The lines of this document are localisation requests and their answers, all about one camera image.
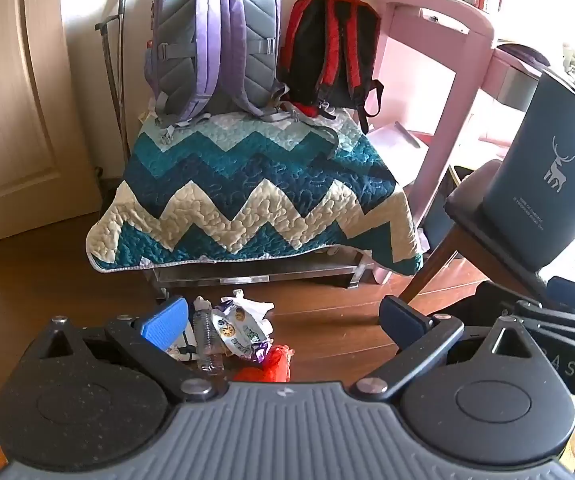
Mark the light wooden door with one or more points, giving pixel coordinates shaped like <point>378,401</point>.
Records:
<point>17,110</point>

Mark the purple grey backpack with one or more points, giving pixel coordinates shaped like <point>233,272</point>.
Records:
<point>247,35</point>

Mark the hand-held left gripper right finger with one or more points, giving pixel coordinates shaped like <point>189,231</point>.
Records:
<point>403,321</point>

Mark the blue white zigzag quilt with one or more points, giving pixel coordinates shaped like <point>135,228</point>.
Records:
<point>247,185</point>

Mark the white purple snack wrapper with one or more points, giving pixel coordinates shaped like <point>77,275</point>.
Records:
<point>240,336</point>

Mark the dark wooden chair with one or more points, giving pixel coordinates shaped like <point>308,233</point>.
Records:
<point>472,210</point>

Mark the clear plastic bottle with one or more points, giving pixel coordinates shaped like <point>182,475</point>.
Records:
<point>207,340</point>

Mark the metal bench frame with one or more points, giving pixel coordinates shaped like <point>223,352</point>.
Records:
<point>267,272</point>

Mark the teal trash bin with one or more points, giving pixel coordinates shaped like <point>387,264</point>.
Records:
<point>542,135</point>

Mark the white tissue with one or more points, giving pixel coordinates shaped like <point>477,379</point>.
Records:
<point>258,306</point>

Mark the red mesh bag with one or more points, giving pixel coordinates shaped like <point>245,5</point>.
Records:
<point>272,365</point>

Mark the red black backpack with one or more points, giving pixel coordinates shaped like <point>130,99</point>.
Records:
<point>327,45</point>

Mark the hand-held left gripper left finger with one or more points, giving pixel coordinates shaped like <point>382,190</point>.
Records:
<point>165,321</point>

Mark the folded metal stand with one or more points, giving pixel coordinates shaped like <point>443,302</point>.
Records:
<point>112,60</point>

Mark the pink desk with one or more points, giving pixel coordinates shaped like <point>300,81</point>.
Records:
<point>432,60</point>

